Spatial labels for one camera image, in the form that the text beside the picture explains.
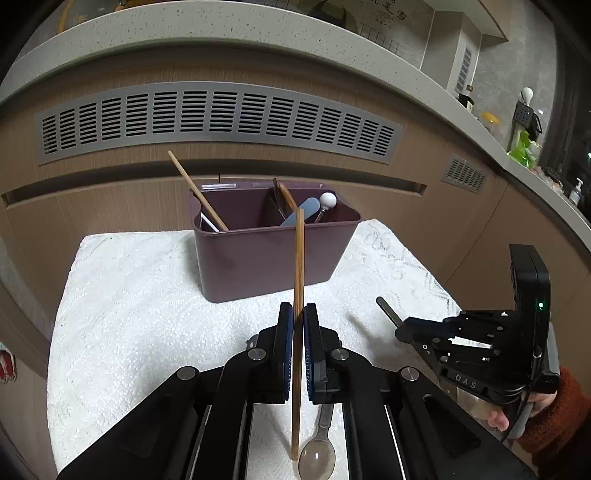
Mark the black metal spoon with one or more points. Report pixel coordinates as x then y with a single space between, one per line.
277 198

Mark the small grey vent grille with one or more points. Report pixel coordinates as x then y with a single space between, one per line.
461 174

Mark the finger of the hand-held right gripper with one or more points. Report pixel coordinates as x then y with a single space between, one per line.
461 355
438 327

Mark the wooden cabinet front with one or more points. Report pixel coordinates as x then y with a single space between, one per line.
115 194

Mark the wooden chopstick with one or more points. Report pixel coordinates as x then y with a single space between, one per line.
300 258
194 189

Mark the person's right hand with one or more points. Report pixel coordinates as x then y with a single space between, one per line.
498 420

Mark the yellow-lid jar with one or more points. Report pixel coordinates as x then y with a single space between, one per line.
490 121

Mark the white ladle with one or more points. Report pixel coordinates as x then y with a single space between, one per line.
527 94

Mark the green plastic bag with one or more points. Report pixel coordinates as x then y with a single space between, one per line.
524 150

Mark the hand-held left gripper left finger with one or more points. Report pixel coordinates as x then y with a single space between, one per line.
287 332

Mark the white lace tablecloth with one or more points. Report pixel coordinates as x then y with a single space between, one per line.
138 300

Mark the large grey vent grille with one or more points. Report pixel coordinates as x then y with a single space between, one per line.
39 143

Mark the wooden spoon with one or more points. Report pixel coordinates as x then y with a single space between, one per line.
287 196

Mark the white pump bottle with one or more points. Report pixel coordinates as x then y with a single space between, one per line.
575 194

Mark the yellow-rimmed glass lid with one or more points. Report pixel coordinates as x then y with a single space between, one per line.
69 11

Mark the person's right forearm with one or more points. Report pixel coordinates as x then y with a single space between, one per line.
563 424

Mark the speckled stone countertop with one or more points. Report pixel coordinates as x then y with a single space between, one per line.
231 46

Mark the blue spoon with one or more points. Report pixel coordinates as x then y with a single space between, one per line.
302 211

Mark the maroon plastic utensil holder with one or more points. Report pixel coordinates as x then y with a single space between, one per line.
258 263

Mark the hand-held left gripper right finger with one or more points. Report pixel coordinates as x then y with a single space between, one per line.
308 337

